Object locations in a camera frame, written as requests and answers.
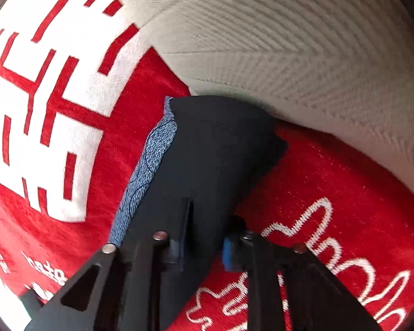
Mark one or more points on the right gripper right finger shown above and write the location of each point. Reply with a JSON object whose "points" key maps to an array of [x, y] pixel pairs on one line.
{"points": [[235, 254]]}

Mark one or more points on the red white patterned blanket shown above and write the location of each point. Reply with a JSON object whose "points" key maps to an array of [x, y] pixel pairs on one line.
{"points": [[331, 230]]}

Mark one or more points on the grey ribbed pillow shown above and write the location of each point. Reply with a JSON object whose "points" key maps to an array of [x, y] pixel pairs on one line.
{"points": [[345, 67]]}

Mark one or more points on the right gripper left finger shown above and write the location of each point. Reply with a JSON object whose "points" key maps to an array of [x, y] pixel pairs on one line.
{"points": [[178, 226]]}

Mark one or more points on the black pants blue waistband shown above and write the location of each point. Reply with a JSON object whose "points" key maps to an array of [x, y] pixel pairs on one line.
{"points": [[208, 151]]}

